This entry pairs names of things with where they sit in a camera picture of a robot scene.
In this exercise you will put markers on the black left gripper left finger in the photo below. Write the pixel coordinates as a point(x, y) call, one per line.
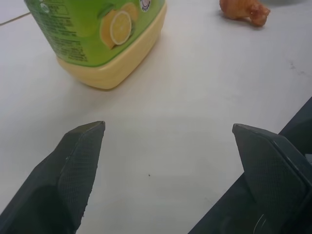
point(63, 175)

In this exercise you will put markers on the orange fried chicken toy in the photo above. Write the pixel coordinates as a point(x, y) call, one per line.
point(246, 9)

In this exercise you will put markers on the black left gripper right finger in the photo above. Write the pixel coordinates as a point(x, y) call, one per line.
point(273, 170)

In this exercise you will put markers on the yellow bottle with green label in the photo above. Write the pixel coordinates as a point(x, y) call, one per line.
point(97, 41)

